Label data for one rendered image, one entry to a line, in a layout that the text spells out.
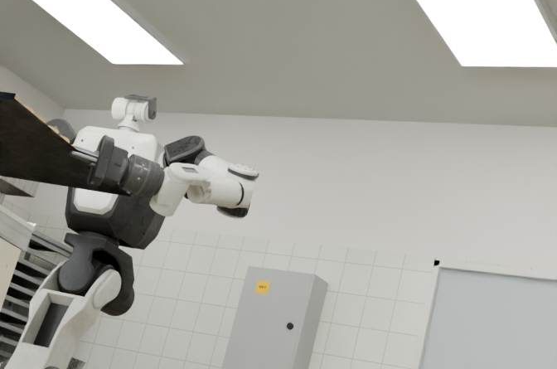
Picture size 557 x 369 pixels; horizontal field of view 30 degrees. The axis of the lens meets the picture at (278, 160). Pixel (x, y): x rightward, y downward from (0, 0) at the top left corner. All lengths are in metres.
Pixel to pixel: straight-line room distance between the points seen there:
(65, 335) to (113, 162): 0.58
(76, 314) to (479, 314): 3.84
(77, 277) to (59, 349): 0.21
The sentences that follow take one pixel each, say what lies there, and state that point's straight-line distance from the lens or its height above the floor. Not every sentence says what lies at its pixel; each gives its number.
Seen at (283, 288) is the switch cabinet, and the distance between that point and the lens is 6.61.
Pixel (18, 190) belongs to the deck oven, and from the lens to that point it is 6.55.
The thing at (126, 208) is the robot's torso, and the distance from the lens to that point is 2.90.
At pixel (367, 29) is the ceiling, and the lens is 5.81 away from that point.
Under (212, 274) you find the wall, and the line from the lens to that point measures 7.16.
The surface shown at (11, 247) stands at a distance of 2.33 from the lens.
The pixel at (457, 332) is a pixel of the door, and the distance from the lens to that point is 6.33.
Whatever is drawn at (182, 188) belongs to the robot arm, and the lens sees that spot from 2.48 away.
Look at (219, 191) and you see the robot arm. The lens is 2.58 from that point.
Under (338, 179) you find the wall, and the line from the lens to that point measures 6.94.
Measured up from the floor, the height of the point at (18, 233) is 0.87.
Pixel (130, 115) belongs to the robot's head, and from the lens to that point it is 3.04.
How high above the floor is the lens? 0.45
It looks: 18 degrees up
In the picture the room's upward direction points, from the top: 15 degrees clockwise
